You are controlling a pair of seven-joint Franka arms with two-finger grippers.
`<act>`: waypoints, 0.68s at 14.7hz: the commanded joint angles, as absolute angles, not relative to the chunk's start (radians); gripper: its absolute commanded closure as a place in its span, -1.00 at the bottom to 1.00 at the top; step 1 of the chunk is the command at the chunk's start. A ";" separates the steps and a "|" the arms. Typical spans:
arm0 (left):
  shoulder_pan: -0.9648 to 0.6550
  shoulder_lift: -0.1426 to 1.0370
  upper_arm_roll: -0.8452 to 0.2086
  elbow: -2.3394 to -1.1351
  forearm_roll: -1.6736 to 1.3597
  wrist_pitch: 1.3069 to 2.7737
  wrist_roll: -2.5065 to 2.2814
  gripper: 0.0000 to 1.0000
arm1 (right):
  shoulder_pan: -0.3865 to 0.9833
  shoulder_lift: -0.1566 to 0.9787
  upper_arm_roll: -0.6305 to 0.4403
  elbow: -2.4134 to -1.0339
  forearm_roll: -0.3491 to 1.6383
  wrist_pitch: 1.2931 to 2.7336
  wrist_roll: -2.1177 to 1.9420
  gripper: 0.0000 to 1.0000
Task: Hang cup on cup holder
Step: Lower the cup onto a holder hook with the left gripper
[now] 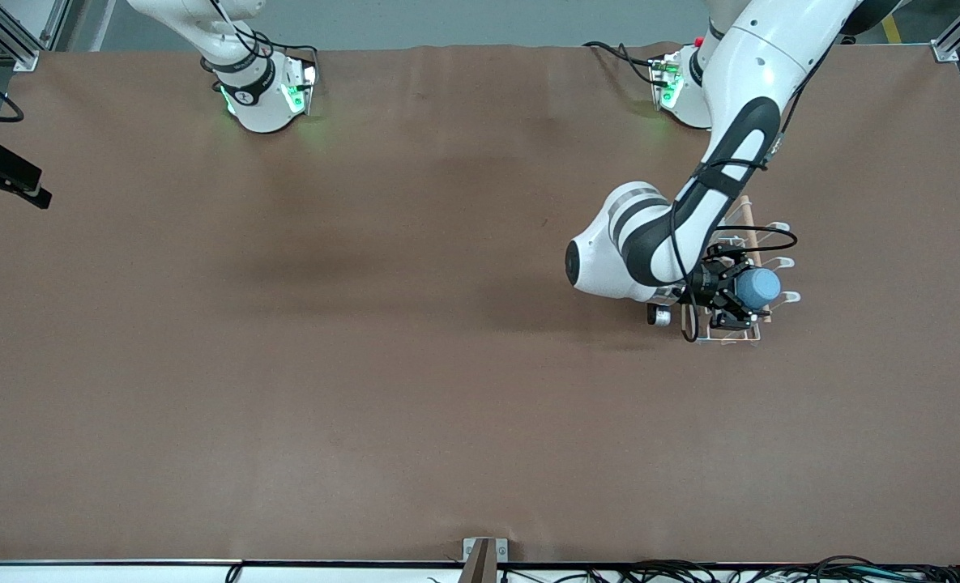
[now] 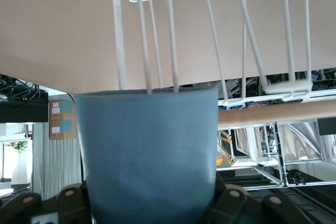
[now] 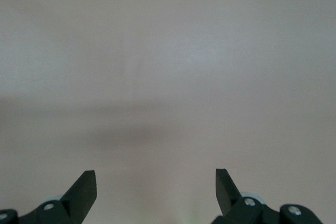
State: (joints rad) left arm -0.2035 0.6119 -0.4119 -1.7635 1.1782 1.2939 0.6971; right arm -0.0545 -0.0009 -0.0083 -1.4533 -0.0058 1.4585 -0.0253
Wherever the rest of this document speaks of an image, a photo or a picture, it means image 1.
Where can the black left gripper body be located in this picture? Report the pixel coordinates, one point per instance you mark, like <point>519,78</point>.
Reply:
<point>713,284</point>

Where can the light blue plastic cup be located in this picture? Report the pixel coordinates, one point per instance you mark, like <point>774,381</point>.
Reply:
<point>759,287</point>

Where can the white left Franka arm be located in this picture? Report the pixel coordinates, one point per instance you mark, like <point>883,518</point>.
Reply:
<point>739,73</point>

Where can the brown table cover mat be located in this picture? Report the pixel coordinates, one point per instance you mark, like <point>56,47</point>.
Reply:
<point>366,364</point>

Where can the brown upright bar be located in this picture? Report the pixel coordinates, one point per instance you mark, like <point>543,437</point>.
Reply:
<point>480,567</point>

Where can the grey metal bracket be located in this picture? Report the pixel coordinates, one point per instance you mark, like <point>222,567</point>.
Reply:
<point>502,551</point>

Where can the white table edge rail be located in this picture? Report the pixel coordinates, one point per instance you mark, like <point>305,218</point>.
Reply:
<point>83,573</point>

